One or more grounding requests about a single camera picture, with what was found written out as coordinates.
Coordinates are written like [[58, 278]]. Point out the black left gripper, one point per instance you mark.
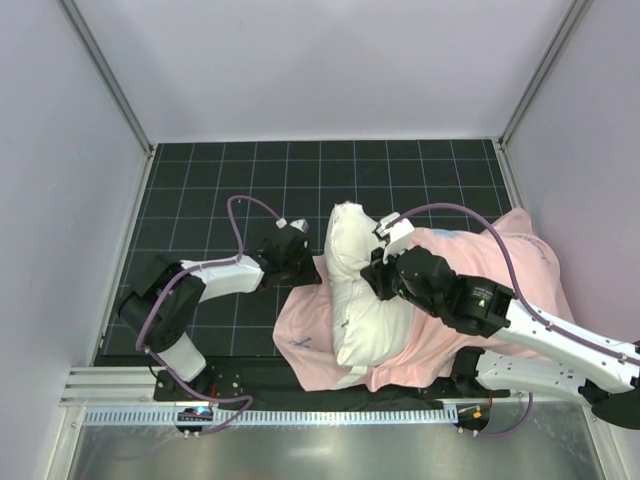
[[304, 267]]

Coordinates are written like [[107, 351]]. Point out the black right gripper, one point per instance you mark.
[[376, 275]]

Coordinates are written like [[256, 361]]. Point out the white pillow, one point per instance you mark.
[[366, 330]]

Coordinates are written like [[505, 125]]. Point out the pink purple printed pillowcase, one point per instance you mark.
[[303, 331]]

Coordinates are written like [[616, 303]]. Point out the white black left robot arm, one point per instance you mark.
[[161, 303]]

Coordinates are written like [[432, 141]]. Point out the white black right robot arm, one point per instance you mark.
[[575, 364]]

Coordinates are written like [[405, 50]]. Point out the blue white pillow label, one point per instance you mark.
[[357, 375]]

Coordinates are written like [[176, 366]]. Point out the black gridded work mat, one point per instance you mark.
[[201, 200]]

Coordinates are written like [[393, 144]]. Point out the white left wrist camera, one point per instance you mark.
[[299, 224]]

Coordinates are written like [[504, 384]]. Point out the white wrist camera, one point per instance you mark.
[[395, 232], [299, 224]]

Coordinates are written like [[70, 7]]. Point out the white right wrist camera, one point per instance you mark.
[[395, 232]]

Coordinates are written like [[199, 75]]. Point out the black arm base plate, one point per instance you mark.
[[274, 387]]

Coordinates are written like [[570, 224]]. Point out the slotted grey cable duct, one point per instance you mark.
[[205, 418]]

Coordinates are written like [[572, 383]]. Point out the left aluminium rail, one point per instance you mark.
[[106, 386]]

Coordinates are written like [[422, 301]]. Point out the left aluminium frame post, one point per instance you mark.
[[86, 37]]

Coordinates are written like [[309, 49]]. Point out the aluminium frame post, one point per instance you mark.
[[568, 25], [86, 37]]

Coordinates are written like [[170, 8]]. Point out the right aluminium frame post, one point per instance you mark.
[[568, 25]]

